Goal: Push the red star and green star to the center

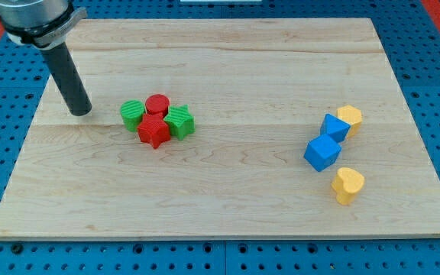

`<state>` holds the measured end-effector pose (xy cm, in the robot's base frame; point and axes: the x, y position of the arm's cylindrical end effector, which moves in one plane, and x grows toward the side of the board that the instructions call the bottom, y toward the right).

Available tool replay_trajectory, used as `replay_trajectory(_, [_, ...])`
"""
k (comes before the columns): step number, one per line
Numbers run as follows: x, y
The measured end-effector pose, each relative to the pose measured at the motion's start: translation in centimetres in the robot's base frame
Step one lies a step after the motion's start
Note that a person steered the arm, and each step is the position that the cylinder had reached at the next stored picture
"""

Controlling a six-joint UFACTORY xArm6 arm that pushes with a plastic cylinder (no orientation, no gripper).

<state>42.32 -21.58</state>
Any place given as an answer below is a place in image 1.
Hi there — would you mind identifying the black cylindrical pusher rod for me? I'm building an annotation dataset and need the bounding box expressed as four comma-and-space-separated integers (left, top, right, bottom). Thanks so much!
40, 42, 92, 116

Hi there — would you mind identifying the red star block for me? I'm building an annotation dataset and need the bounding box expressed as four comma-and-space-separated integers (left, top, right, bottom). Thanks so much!
137, 113, 171, 149

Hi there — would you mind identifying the green star block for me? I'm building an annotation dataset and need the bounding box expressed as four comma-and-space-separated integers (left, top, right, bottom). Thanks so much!
163, 105, 196, 141

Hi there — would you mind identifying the green cylinder block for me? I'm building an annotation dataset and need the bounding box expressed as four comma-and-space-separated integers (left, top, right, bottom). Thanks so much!
120, 100, 145, 132

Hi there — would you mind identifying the red cylinder block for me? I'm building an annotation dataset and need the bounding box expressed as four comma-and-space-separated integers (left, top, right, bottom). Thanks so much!
145, 94, 170, 117

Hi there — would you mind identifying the light wooden board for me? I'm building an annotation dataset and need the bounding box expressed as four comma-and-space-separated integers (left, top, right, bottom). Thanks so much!
0, 18, 440, 241

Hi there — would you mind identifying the blue cube block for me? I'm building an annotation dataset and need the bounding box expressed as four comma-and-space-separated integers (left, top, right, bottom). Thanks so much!
303, 134, 341, 172

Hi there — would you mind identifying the blue triangle block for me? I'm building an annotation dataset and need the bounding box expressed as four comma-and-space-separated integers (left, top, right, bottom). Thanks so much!
319, 114, 351, 143

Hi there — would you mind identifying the yellow hexagon block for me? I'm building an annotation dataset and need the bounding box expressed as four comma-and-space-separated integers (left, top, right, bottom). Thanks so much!
336, 105, 363, 138

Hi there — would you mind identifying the yellow heart block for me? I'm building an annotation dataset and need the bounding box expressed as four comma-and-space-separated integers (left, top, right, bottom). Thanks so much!
331, 167, 365, 205

